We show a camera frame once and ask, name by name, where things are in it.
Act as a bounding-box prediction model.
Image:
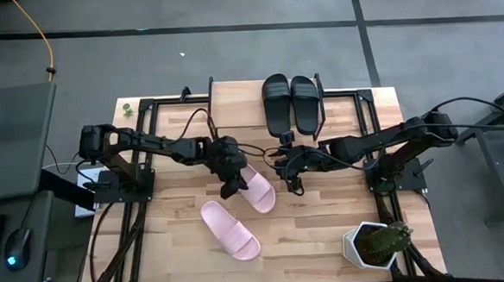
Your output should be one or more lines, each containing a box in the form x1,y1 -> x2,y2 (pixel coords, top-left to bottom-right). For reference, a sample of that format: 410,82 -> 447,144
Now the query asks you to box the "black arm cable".
430,94 -> 504,133

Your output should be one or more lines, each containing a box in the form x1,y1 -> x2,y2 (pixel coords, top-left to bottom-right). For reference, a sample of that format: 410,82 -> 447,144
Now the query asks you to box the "yellow cable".
9,0 -> 58,85

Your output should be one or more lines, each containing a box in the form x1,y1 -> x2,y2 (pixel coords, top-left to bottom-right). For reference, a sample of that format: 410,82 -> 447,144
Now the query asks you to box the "grey metal stand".
475,114 -> 504,225

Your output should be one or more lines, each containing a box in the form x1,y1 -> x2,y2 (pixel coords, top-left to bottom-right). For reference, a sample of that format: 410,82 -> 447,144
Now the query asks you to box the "black rubber slide sandal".
289,73 -> 323,137
260,72 -> 295,140

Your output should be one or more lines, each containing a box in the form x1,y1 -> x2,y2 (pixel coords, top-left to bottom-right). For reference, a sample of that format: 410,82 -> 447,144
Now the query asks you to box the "pink rubber slide sandal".
236,161 -> 278,216
199,197 -> 262,265

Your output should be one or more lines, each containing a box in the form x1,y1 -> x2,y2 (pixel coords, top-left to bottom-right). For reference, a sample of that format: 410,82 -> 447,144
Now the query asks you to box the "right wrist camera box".
278,130 -> 297,148

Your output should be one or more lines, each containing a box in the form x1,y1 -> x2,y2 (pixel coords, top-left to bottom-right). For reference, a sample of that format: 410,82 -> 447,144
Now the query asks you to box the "green cactus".
358,219 -> 417,266

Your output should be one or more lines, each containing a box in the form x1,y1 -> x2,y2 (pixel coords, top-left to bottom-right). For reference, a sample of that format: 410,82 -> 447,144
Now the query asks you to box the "black computer mouse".
2,227 -> 35,273

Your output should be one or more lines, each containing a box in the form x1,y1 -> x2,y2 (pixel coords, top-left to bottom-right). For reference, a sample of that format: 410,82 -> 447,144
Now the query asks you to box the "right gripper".
268,142 -> 325,197

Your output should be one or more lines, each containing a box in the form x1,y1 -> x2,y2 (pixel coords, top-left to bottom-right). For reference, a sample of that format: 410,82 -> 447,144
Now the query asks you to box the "white hexagonal plant pot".
340,219 -> 406,273

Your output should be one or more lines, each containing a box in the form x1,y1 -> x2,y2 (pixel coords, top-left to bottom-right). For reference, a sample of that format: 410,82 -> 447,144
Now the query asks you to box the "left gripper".
210,134 -> 251,202

